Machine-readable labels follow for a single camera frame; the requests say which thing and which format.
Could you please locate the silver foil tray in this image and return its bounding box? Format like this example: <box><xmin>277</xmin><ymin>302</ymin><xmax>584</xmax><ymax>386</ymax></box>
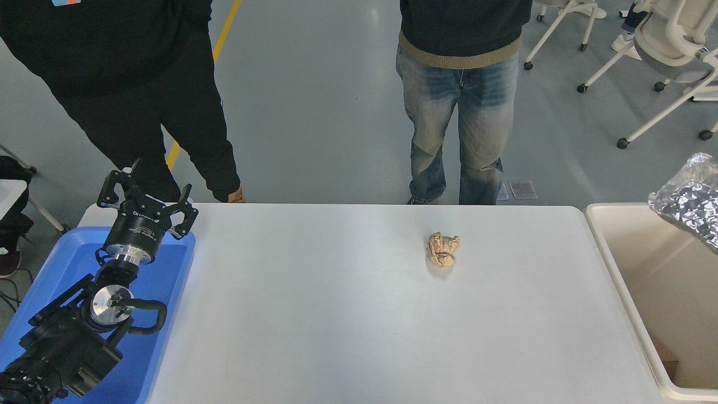
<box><xmin>648</xmin><ymin>153</ymin><xmax>718</xmax><ymax>256</ymax></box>

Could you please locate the person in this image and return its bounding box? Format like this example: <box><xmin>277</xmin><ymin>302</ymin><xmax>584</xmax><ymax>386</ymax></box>
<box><xmin>395</xmin><ymin>0</ymin><xmax>532</xmax><ymax>205</ymax></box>
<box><xmin>0</xmin><ymin>155</ymin><xmax>35</xmax><ymax>279</ymax></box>
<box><xmin>0</xmin><ymin>0</ymin><xmax>247</xmax><ymax>204</ymax></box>
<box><xmin>611</xmin><ymin>0</ymin><xmax>651</xmax><ymax>61</ymax></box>

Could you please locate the blue plastic tray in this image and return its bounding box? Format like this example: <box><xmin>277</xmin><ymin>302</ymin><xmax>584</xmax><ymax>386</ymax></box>
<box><xmin>0</xmin><ymin>226</ymin><xmax>196</xmax><ymax>404</ymax></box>

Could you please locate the small white side table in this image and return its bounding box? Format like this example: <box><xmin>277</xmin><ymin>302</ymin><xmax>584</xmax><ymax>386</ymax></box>
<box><xmin>0</xmin><ymin>143</ymin><xmax>71</xmax><ymax>235</ymax></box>

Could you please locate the large pale bin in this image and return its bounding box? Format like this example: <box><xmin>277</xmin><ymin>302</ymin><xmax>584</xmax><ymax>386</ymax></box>
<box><xmin>583</xmin><ymin>202</ymin><xmax>718</xmax><ymax>402</ymax></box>

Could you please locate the black floor cable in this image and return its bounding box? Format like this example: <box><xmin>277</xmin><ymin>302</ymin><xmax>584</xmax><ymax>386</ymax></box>
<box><xmin>0</xmin><ymin>278</ymin><xmax>23</xmax><ymax>314</ymax></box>

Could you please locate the crumpled tan paper ball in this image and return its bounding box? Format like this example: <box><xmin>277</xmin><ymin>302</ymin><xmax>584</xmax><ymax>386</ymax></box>
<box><xmin>426</xmin><ymin>231</ymin><xmax>461</xmax><ymax>268</ymax></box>

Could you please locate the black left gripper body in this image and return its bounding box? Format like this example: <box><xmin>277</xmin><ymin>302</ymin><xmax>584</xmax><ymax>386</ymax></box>
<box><xmin>105</xmin><ymin>196</ymin><xmax>172</xmax><ymax>255</ymax></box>

